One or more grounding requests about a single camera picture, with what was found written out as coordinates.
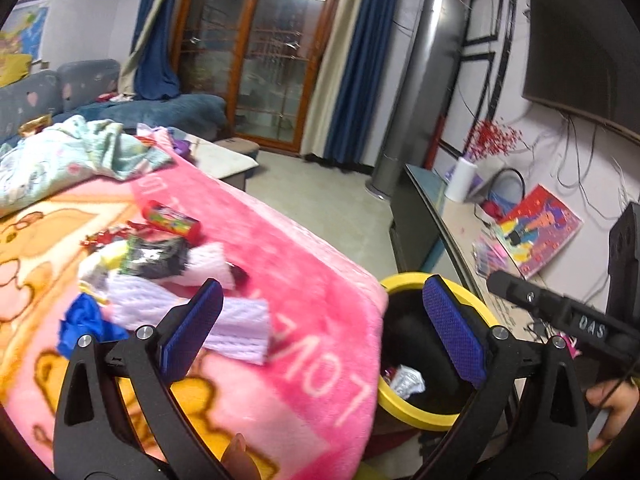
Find left blue curtain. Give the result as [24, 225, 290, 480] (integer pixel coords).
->
[118, 0, 180, 101]

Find white coffee table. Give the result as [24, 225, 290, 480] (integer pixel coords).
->
[191, 139, 259, 191]

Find white printed plastic bag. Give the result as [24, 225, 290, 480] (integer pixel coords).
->
[388, 365, 425, 400]

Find blue fabric sofa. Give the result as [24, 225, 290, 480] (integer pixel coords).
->
[1, 58, 229, 145]

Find white foam fruit net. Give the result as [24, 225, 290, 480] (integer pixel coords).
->
[162, 242, 248, 290]

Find wooden glass sliding door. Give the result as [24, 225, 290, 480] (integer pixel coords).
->
[170, 0, 338, 154]

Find black green snack bag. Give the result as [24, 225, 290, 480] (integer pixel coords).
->
[119, 236, 189, 280]

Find yellow cushion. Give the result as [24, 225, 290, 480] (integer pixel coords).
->
[0, 53, 32, 87]

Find pink cartoon fleece blanket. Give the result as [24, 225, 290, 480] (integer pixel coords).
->
[0, 127, 390, 480]

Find black wall television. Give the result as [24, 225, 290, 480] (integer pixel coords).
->
[523, 0, 639, 141]

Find china map poster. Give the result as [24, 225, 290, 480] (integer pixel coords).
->
[1, 4, 49, 61]

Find bead colour tray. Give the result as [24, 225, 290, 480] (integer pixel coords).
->
[472, 236, 511, 278]

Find right blue curtain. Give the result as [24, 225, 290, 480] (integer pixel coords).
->
[300, 0, 397, 166]

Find red candy tube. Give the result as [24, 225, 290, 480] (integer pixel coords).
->
[142, 200, 202, 245]

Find right hand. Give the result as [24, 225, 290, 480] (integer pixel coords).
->
[586, 380, 639, 452]

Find blue curtain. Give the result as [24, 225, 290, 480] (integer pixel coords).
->
[118, 0, 180, 101]
[300, 0, 397, 166]

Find red snack wrapper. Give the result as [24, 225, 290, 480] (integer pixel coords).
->
[80, 222, 146, 252]

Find blue rubber glove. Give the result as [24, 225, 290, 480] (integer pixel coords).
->
[56, 292, 128, 360]

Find red berry branches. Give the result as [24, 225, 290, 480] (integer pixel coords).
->
[465, 120, 522, 162]

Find light blue printed quilt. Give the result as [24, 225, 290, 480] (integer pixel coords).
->
[1, 115, 174, 217]

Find tv cabinet counter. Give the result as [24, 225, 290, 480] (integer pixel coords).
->
[390, 165, 554, 341]

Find purple plastic item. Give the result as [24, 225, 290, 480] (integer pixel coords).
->
[171, 138, 191, 159]

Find purple-white foam net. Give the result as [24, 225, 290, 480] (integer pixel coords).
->
[106, 274, 271, 365]

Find left hand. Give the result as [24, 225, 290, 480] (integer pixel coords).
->
[220, 434, 262, 480]

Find yellow rimmed black trash bin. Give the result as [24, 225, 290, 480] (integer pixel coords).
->
[378, 272, 473, 432]

